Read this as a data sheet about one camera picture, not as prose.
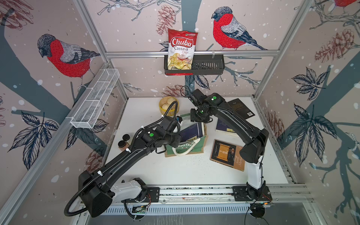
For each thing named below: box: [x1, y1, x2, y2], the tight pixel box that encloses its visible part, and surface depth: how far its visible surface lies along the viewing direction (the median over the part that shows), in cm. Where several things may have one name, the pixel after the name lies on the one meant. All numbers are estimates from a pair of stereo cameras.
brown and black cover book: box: [209, 138, 246, 172], surface depth 89 cm
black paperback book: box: [227, 98, 256, 120], surface depth 115 cm
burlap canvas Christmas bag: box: [165, 112, 209, 158], surface depth 82 cm
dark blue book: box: [180, 121, 205, 143], surface depth 89 cm
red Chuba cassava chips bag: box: [165, 28, 199, 76], surface depth 86 cm
